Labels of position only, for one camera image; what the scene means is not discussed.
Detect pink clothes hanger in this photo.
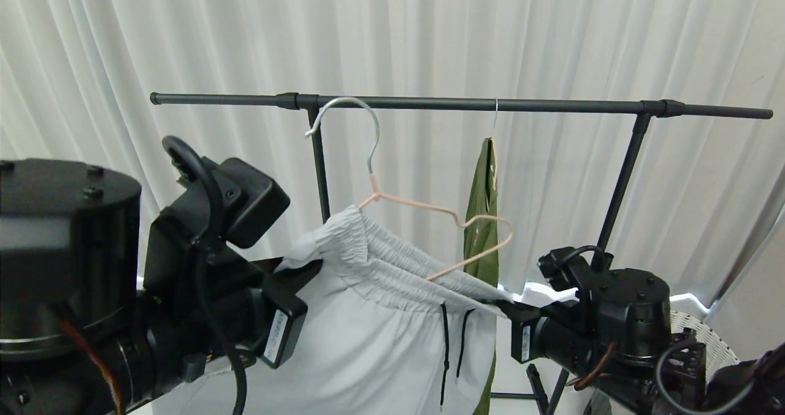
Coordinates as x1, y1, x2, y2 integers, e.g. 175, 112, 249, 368
305, 96, 515, 281
489, 99, 499, 192

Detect pale grey shorts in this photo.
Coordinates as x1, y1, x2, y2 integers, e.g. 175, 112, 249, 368
150, 205, 517, 415

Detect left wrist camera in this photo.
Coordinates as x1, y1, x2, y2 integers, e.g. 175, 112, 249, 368
142, 136, 291, 293

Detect black clothes rack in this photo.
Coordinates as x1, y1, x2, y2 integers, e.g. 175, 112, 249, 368
150, 92, 773, 415

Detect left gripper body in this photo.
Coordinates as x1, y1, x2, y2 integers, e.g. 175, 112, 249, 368
120, 262, 308, 406

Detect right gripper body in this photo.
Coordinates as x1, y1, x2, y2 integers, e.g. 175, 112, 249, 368
509, 302, 594, 377

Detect white curtain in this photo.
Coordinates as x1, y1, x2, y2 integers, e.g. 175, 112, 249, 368
0, 0, 785, 308

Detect green shirt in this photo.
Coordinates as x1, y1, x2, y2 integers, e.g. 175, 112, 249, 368
463, 137, 500, 415

